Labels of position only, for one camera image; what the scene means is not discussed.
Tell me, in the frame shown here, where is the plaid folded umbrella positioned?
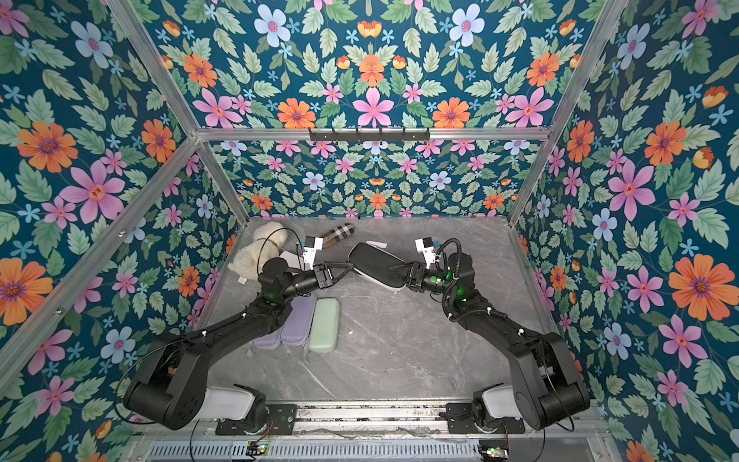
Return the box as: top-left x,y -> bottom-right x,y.
321,223 -> 355,249

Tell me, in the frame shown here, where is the mint green zippered case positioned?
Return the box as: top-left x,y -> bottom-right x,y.
308,298 -> 341,353

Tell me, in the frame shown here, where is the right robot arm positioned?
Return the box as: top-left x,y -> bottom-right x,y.
388,252 -> 590,430

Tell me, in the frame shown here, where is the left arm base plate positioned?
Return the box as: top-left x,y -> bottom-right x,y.
216,403 -> 298,436

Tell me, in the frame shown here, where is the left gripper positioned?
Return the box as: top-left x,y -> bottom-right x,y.
277,266 -> 349,304

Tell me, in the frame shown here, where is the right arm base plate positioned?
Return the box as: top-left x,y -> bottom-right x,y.
439,402 -> 525,435

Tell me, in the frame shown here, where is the black hook rail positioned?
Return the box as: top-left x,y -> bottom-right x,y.
308,128 -> 431,142

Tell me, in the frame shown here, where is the white plush dog toy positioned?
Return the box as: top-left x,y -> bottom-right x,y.
228,221 -> 289,284

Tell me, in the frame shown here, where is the aluminium front rail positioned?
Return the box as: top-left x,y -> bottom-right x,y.
135,399 -> 610,440

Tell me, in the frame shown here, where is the beige case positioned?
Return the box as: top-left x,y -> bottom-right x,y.
346,243 -> 406,291

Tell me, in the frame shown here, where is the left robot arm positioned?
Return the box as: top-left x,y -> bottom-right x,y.
122,258 -> 354,430

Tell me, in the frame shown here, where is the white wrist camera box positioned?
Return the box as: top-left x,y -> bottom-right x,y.
415,237 -> 440,270

